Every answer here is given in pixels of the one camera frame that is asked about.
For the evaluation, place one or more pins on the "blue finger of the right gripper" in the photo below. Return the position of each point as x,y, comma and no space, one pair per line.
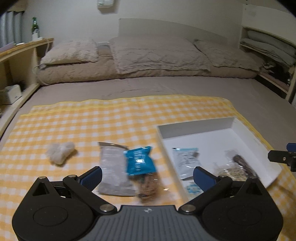
291,147

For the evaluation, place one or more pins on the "white cloth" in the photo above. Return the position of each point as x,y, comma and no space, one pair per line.
59,152

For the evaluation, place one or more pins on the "middle beige quilted pillow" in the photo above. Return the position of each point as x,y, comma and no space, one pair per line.
139,53

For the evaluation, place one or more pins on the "floral patterned pouch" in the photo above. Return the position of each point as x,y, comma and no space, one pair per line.
193,190

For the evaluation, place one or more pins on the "white tissue box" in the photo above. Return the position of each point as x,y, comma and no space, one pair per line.
10,94

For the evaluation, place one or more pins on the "beige cord necklace bag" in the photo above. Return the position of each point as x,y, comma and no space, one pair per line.
232,170

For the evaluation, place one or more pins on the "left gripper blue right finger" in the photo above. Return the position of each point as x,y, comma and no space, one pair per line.
204,179

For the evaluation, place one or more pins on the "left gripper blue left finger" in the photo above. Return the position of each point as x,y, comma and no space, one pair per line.
91,179

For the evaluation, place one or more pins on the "folded grey bedding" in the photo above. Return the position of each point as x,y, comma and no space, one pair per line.
274,48

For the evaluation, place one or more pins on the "grey curtain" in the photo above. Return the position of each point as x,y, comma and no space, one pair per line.
11,27

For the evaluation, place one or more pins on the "light blue white packet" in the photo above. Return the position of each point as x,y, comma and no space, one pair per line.
185,161

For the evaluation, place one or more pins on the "blue foil packet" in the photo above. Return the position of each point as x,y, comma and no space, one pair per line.
138,161

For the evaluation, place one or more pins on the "white shallow cardboard box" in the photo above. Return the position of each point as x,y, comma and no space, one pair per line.
217,141

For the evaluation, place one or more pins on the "grey packet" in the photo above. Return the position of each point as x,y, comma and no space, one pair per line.
115,180

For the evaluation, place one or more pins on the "wooden bedside shelf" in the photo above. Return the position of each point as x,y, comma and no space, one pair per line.
18,66

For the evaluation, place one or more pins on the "right beige pillow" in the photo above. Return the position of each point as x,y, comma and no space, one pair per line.
226,56

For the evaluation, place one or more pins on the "brown snack clear bag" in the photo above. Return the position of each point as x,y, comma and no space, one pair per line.
148,187

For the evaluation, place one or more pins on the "yellow checkered blanket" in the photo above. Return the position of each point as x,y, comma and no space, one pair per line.
128,121

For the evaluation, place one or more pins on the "left beige pillow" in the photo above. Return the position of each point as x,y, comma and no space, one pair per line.
71,52

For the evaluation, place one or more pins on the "green glass bottle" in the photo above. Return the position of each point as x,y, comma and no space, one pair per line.
35,27

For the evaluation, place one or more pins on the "long beige bolster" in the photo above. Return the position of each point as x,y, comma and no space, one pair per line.
104,69

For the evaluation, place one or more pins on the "white right shelf unit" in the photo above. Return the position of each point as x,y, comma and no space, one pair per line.
268,33

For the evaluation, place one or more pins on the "white hanging tote bag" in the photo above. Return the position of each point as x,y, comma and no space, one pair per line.
104,4

